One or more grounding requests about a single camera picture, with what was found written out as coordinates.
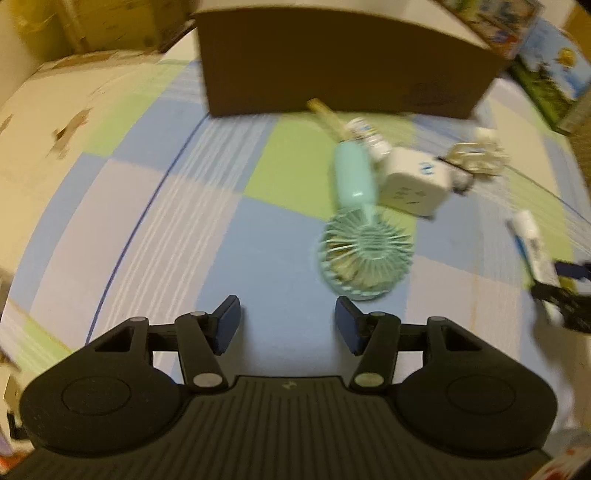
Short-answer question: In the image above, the beige wooden stick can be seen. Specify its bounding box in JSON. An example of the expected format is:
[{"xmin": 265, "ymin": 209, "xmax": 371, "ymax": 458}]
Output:
[{"xmin": 307, "ymin": 98, "xmax": 349, "ymax": 141}]

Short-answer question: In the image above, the white cube power adapter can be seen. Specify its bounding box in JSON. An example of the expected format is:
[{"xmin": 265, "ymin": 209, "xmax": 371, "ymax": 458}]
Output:
[{"xmin": 379, "ymin": 147, "xmax": 453, "ymax": 217}]

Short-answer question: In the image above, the white printed tube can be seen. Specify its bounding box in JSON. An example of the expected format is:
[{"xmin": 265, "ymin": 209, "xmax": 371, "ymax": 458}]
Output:
[{"xmin": 508, "ymin": 210, "xmax": 564, "ymax": 327}]

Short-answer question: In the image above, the checkered blue green tablecloth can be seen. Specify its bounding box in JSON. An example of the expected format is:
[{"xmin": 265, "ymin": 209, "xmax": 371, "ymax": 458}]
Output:
[{"xmin": 1, "ymin": 38, "xmax": 590, "ymax": 429}]

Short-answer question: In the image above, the white coiled cable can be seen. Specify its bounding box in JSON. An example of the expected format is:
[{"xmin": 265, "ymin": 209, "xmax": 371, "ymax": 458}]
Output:
[{"xmin": 445, "ymin": 127, "xmax": 512, "ymax": 179}]

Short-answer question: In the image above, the brown cardboard storage box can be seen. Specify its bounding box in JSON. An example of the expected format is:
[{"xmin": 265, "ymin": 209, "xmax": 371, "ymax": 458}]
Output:
[{"xmin": 192, "ymin": 1, "xmax": 509, "ymax": 119}]

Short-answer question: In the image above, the tan cardboard shipping box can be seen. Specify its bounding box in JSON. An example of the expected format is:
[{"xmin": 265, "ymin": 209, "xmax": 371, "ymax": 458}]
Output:
[{"xmin": 7, "ymin": 0, "xmax": 198, "ymax": 60}]

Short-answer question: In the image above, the green landscape milk box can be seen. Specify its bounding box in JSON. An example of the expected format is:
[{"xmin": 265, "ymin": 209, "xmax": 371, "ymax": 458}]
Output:
[{"xmin": 510, "ymin": 18, "xmax": 590, "ymax": 135}]

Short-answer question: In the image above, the blue milk carton box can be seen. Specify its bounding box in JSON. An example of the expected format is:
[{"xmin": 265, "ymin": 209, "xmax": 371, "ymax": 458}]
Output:
[{"xmin": 439, "ymin": 0, "xmax": 543, "ymax": 60}]

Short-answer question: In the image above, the white pill bottle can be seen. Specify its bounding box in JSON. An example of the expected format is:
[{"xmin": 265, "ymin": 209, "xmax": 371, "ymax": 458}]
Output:
[{"xmin": 346, "ymin": 117, "xmax": 393, "ymax": 162}]

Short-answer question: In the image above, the mint green handheld fan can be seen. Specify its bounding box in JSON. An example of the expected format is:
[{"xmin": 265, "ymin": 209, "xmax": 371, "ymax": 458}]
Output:
[{"xmin": 318, "ymin": 140, "xmax": 414, "ymax": 301}]

